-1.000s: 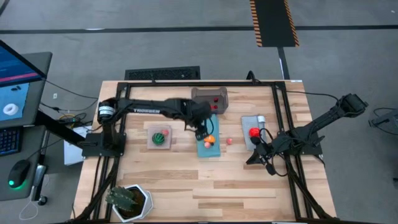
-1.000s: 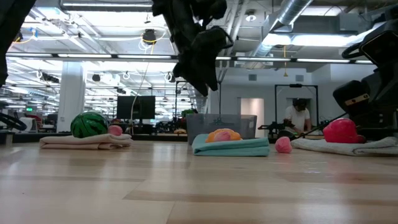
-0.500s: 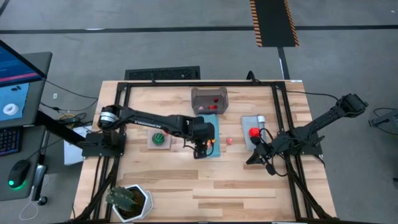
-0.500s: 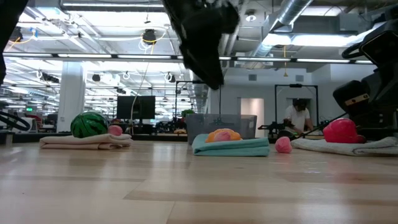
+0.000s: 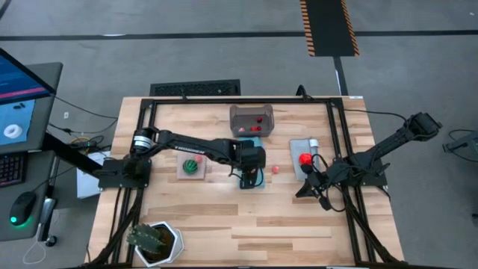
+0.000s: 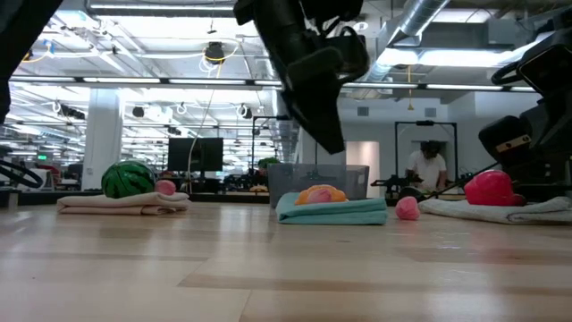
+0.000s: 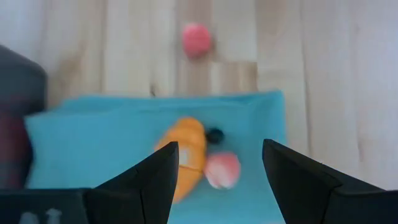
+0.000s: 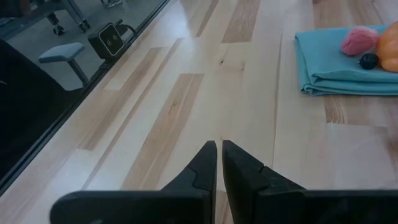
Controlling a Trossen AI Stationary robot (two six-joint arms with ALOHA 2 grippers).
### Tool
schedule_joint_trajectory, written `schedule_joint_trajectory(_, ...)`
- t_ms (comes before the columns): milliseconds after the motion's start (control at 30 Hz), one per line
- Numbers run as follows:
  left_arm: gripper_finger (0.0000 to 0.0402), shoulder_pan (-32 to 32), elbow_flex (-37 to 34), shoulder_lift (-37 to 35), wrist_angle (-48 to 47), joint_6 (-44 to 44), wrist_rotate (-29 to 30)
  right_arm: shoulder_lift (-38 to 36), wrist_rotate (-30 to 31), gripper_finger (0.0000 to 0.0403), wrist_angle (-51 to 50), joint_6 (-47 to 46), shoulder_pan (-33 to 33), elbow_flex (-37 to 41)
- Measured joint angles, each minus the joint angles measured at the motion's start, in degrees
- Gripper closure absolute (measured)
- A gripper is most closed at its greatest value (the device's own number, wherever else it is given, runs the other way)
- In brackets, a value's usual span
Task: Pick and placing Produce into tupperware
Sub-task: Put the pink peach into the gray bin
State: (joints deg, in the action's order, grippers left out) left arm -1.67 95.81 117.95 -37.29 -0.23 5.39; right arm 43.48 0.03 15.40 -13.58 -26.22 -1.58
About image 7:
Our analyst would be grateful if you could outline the black berry toy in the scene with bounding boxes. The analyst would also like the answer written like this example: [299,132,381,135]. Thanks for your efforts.
[205,127,225,146]

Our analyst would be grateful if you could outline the pink white peach toy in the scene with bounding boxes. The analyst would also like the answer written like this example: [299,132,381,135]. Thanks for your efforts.
[203,151,242,190]

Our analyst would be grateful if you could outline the orange elongated toy food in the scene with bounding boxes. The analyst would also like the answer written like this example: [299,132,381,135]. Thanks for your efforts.
[154,116,208,205]

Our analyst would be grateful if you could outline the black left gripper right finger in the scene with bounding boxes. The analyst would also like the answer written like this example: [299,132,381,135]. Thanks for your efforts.
[262,139,343,224]

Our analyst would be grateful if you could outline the grey translucent plastic container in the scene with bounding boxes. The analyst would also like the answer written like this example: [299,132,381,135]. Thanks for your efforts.
[0,45,48,190]

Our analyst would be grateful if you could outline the blue cloth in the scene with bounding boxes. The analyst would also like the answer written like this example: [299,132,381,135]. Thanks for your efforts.
[24,90,287,224]

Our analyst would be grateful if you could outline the pink raspberry toy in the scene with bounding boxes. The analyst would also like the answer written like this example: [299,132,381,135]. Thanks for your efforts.
[182,22,213,59]

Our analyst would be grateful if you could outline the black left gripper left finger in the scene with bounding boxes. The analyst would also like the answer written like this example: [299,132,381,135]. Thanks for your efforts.
[83,141,180,224]

